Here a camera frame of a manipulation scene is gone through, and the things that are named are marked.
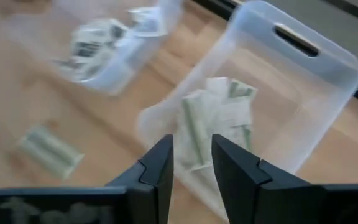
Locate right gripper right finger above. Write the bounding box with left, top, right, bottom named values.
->
left=211, top=134, right=358, bottom=224

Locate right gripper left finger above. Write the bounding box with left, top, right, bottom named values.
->
left=0, top=134, right=174, bottom=224

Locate green striped bandage wrapper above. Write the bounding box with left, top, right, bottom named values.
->
left=180, top=93, right=213, bottom=172
left=231, top=124, right=254, bottom=152
left=17, top=124, right=85, bottom=181
left=227, top=79, right=257, bottom=100

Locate white bandage wrapper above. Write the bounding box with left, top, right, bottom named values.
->
left=205, top=77, right=229, bottom=94
left=209, top=93, right=253, bottom=128

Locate clear plastic bin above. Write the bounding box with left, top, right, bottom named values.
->
left=137, top=0, right=358, bottom=222
left=0, top=0, right=185, bottom=97

